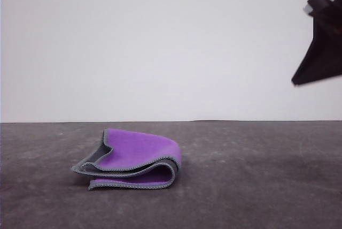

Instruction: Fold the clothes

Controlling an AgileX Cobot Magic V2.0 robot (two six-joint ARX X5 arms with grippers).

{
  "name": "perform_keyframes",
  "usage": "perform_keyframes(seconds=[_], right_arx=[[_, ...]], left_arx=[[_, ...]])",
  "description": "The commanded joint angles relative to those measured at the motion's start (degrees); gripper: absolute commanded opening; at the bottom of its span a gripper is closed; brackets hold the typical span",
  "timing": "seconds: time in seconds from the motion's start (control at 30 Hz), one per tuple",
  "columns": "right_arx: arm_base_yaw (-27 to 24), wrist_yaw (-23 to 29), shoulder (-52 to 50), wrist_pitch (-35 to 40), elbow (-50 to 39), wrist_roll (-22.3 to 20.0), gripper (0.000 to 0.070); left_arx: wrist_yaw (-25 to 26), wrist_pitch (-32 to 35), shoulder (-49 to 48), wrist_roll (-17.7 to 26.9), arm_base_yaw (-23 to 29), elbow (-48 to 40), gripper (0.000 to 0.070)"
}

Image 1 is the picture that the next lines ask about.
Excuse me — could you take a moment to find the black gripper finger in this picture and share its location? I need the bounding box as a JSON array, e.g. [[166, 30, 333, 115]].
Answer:
[[296, 29, 342, 86], [291, 16, 326, 86]]

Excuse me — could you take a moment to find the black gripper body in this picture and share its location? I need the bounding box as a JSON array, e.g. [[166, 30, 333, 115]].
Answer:
[[306, 0, 342, 45]]

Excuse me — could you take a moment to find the purple towel with grey hem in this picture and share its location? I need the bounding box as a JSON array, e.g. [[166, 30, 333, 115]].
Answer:
[[70, 128, 183, 192]]

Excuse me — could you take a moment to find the grey table cloth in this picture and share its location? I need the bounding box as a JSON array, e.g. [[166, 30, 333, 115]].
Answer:
[[0, 119, 342, 229]]

